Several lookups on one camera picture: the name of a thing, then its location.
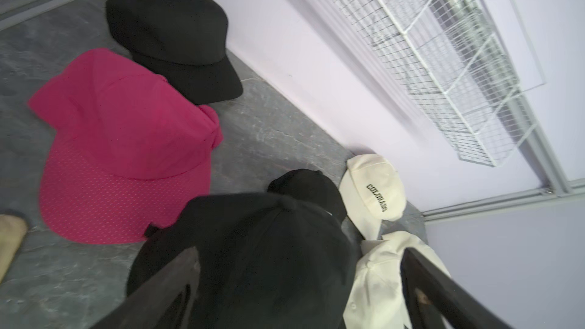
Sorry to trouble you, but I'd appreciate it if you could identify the cream colorado cap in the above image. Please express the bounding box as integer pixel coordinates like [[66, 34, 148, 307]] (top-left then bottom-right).
[[343, 231, 450, 329], [338, 154, 407, 241]]

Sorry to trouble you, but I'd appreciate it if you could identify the beige cap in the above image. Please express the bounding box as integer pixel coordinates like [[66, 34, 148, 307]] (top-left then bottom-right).
[[0, 214, 28, 281]]

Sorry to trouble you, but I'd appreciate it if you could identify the black cap at back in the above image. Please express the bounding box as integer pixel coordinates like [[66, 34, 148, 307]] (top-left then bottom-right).
[[105, 0, 243, 105]]

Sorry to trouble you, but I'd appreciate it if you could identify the black cap with white patch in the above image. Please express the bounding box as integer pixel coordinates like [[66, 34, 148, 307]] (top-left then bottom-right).
[[268, 169, 347, 223]]

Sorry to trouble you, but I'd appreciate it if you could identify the plain black cap front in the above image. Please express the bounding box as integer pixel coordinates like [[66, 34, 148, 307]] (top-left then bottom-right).
[[126, 193, 356, 328]]

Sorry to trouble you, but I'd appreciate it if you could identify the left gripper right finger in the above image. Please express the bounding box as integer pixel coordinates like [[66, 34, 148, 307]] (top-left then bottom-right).
[[400, 248, 510, 329]]

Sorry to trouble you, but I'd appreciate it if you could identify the cream Colorado cap middle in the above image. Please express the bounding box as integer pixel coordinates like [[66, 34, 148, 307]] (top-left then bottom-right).
[[343, 231, 450, 329]]

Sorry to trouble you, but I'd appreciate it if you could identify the white wire shelf basket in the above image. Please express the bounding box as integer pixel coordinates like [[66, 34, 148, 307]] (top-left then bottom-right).
[[329, 0, 536, 167]]

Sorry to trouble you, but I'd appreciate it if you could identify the pink cap left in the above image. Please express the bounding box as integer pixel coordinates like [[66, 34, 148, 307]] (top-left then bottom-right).
[[28, 48, 223, 245]]

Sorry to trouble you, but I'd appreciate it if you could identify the cream Colorado cap back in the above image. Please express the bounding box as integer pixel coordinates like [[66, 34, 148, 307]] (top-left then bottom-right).
[[338, 154, 407, 241]]

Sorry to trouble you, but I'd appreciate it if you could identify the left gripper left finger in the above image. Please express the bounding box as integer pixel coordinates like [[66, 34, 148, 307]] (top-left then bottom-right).
[[92, 247, 201, 329]]

